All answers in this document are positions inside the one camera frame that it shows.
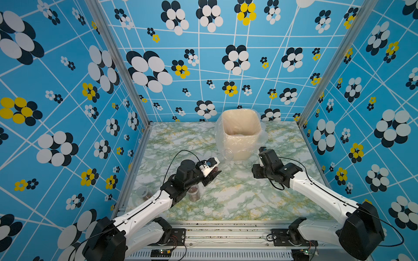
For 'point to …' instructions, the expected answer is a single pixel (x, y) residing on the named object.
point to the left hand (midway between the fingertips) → (218, 164)
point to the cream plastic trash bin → (241, 130)
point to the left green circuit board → (160, 253)
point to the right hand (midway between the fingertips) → (258, 168)
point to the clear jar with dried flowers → (194, 193)
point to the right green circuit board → (301, 254)
